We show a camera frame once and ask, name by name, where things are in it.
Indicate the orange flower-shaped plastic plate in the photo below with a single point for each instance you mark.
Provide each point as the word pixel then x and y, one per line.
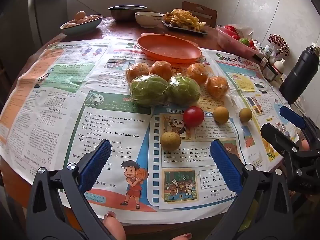
pixel 170 48

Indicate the pink plastic basin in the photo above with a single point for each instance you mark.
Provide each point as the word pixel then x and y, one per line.
pixel 230 46

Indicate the plastic-wrapped green fruit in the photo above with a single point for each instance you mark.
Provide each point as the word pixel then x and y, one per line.
pixel 148 91
pixel 185 91

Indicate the stainless steel bowl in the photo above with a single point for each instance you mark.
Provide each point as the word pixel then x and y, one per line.
pixel 125 13

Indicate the person's right hand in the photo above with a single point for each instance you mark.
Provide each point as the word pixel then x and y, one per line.
pixel 305 144

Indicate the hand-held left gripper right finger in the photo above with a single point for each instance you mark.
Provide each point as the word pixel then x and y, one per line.
pixel 225 165

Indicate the plastic-wrapped orange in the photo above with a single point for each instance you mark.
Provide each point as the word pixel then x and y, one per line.
pixel 198 72
pixel 217 87
pixel 161 70
pixel 136 73

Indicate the dark metal tray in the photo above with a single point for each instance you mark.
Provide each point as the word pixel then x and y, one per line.
pixel 200 32

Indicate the white ceramic bowl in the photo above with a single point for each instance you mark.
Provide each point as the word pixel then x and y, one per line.
pixel 148 21

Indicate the fried dough pile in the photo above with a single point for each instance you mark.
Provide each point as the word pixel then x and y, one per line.
pixel 185 17

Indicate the pile of brown eggs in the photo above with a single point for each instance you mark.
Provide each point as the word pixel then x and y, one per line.
pixel 80 17

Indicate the white rabbit figure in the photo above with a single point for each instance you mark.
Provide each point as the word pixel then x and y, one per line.
pixel 278 66

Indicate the brown longan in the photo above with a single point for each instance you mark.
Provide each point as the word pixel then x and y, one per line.
pixel 245 115
pixel 170 141
pixel 221 115

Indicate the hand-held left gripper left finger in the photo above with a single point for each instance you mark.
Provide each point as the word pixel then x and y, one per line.
pixel 96 165

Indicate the black thermos bottle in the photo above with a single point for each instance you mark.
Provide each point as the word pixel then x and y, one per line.
pixel 300 75

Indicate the red tomato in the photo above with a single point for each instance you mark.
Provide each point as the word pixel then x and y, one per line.
pixel 193 116

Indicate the small condiment bottles cluster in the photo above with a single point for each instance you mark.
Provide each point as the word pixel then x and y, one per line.
pixel 278 43

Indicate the small steel cup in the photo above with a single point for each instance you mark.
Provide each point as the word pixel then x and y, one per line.
pixel 269 72

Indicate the colourful newspaper sheet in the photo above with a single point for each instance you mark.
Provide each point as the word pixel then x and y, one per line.
pixel 50 120
pixel 252 80

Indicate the person's left hand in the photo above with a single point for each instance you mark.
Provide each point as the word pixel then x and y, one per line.
pixel 113 226

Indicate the red snack packet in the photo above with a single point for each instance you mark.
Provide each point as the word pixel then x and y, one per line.
pixel 230 28

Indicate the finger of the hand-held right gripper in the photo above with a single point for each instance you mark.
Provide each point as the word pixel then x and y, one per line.
pixel 292 116
pixel 275 135

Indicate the green tomato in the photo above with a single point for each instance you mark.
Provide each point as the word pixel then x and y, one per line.
pixel 244 42

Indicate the white bottle green label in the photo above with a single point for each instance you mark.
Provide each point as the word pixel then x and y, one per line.
pixel 268 50

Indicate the grey refrigerator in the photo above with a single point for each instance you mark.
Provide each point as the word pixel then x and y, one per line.
pixel 47 12

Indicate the pile of small red tomatoes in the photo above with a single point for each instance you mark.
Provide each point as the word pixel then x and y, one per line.
pixel 236 37

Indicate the white plastic bag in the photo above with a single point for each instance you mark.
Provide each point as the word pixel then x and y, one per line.
pixel 246 30

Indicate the teal oval egg bowl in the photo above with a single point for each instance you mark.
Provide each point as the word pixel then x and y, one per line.
pixel 82 27

